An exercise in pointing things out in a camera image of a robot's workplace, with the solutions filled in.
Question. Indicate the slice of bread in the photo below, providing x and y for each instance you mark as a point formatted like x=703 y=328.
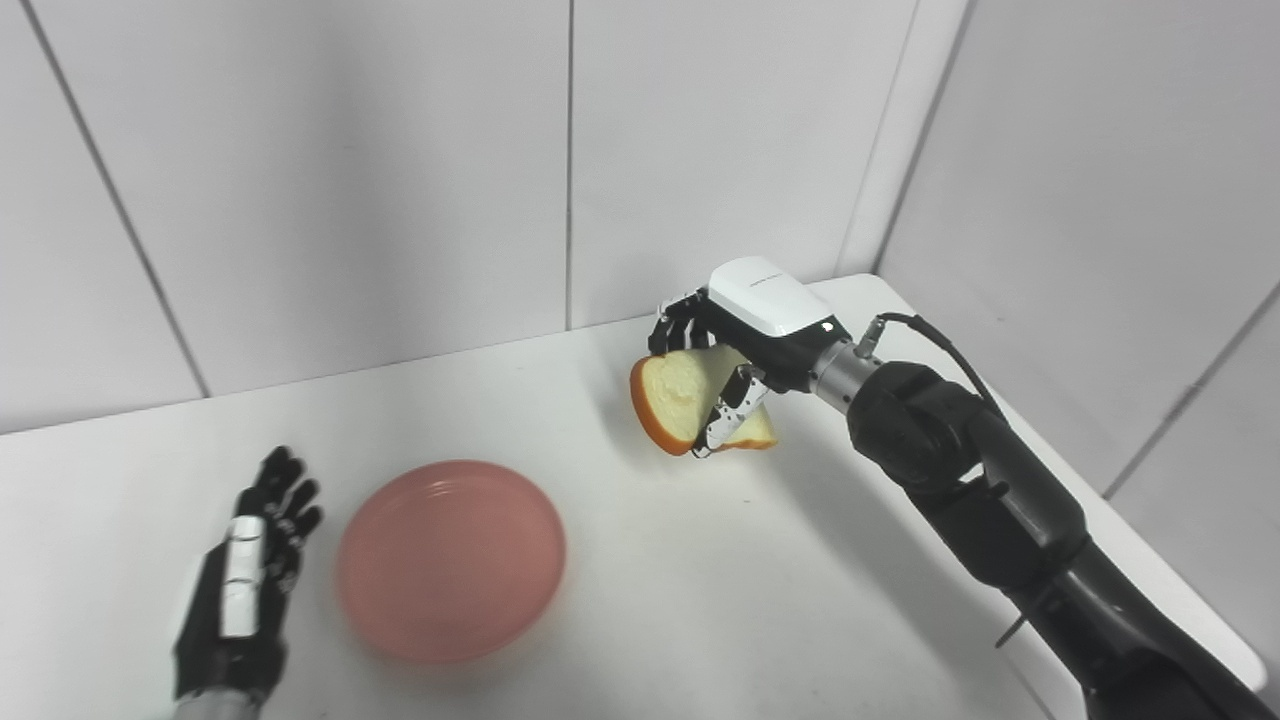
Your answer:
x=675 y=390

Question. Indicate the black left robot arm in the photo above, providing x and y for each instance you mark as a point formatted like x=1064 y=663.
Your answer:
x=215 y=706

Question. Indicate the pink round plate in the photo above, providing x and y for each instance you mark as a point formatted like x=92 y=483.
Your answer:
x=450 y=560

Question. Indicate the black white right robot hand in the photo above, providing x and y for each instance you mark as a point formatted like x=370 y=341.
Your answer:
x=775 y=320

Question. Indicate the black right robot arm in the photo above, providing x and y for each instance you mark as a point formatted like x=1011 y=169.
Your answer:
x=1000 y=490

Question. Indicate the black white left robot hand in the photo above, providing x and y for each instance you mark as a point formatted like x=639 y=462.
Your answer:
x=215 y=630

